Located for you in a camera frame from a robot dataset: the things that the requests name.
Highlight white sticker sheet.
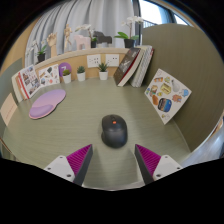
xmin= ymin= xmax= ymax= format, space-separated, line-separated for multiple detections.
xmin=37 ymin=63 xmax=61 ymax=88

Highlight beige card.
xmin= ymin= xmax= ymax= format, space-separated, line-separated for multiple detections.
xmin=0 ymin=92 xmax=18 ymax=127

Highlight thick white book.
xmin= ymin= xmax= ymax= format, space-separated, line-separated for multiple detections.
xmin=11 ymin=71 xmax=24 ymax=103

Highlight wooden hand model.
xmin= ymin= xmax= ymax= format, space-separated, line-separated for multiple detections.
xmin=45 ymin=31 xmax=58 ymax=58

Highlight black computer mouse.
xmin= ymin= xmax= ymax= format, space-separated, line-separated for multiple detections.
xmin=100 ymin=114 xmax=129 ymax=149

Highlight wooden mannequin figure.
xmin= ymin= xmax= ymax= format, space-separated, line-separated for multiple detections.
xmin=63 ymin=23 xmax=74 ymax=54

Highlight white orchid in black pot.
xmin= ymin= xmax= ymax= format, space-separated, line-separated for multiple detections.
xmin=29 ymin=39 xmax=48 ymax=64
xmin=114 ymin=15 xmax=145 ymax=49
xmin=74 ymin=23 xmax=99 ymax=49

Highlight purple mouse pad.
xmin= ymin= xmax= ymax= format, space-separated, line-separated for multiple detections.
xmin=28 ymin=88 xmax=67 ymax=120

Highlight colourful sticker sheet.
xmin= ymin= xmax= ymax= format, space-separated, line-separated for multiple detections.
xmin=143 ymin=68 xmax=193 ymax=126

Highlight white books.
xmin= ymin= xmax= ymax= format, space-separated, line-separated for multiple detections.
xmin=129 ymin=45 xmax=155 ymax=89

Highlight black wooden horse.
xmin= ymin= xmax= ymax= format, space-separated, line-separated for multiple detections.
xmin=92 ymin=30 xmax=113 ymax=46

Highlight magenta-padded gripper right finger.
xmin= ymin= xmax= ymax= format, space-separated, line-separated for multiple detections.
xmin=134 ymin=143 xmax=184 ymax=185

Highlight black book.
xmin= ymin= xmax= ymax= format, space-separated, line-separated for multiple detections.
xmin=112 ymin=47 xmax=142 ymax=88

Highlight grey curtain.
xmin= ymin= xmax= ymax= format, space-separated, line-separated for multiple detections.
xmin=24 ymin=0 xmax=136 ymax=68

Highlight pink wooden horse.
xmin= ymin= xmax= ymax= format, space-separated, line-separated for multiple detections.
xmin=73 ymin=34 xmax=92 ymax=51

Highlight succulent in white pot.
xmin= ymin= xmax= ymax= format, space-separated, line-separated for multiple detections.
xmin=76 ymin=65 xmax=87 ymax=83
xmin=97 ymin=62 xmax=110 ymax=81
xmin=62 ymin=68 xmax=73 ymax=84

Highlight red and white magazine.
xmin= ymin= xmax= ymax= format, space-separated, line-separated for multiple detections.
xmin=18 ymin=64 xmax=42 ymax=100

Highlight white wall socket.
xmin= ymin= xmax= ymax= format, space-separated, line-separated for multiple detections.
xmin=86 ymin=54 xmax=102 ymax=69
xmin=105 ymin=53 xmax=120 ymax=68

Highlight purple round number sticker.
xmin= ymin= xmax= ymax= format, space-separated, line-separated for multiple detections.
xmin=58 ymin=62 xmax=73 ymax=78

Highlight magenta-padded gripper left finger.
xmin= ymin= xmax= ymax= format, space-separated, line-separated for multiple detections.
xmin=43 ymin=143 xmax=94 ymax=187

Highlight window with dark frame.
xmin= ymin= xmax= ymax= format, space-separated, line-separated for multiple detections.
xmin=138 ymin=0 xmax=198 ymax=28

